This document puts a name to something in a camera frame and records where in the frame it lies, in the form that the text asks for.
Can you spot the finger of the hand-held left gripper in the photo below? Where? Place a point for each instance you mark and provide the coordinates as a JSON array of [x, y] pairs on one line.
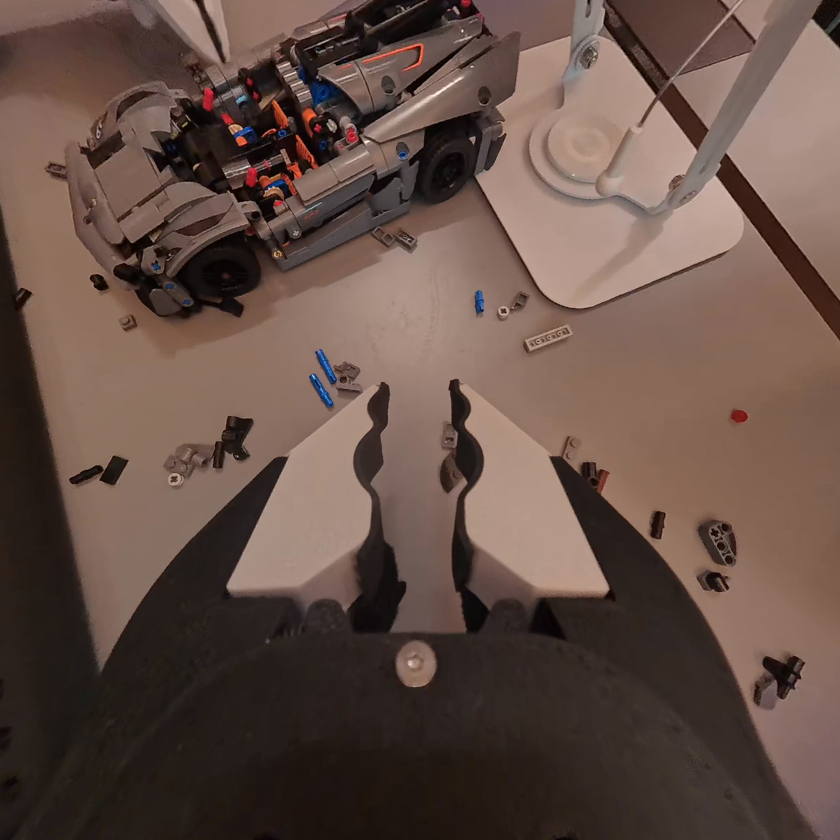
[[170, 13]]

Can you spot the black and brown brick pins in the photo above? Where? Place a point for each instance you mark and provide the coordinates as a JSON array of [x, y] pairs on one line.
[[595, 474]]

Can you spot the black flat brick tile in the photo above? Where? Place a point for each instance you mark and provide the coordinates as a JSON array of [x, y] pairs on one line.
[[115, 470]]

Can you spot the long grey brick plate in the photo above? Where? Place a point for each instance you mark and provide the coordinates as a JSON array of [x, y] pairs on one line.
[[548, 338]]

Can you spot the black brick connector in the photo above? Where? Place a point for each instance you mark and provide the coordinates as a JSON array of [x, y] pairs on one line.
[[237, 430]]

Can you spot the light grey brick connector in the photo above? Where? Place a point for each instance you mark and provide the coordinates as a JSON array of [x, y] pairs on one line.
[[187, 458]]

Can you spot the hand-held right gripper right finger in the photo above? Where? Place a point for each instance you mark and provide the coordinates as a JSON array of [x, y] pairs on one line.
[[531, 525]]

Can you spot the grey brick bracket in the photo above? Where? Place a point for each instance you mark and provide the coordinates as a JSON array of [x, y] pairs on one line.
[[346, 371], [349, 387]]

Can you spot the dark curved brick piece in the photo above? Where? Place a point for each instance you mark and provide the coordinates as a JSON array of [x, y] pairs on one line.
[[449, 478]]

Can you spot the black dimpled mat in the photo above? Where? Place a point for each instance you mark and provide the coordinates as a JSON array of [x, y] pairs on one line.
[[33, 525]]

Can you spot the long black brick pin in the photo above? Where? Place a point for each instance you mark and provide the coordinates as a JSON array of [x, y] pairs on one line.
[[85, 474]]

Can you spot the grey brick liftarm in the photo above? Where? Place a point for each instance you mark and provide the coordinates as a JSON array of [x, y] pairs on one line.
[[720, 542]]

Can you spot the white lamp base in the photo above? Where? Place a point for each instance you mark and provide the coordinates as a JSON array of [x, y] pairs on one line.
[[590, 249]]

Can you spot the black and grey brick joint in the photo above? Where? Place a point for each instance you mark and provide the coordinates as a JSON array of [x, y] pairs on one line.
[[778, 679]]

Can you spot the grey toy brick car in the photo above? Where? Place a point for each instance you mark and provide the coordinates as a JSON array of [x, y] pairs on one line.
[[131, 190]]

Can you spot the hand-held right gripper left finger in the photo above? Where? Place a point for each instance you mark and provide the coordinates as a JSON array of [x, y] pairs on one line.
[[302, 525]]

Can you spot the blue brick pin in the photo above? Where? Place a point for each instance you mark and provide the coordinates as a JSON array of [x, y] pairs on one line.
[[321, 391], [479, 303], [325, 366]]

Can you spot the dark grey brick clip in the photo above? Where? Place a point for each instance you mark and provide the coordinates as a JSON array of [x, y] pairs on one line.
[[713, 581], [520, 301]]

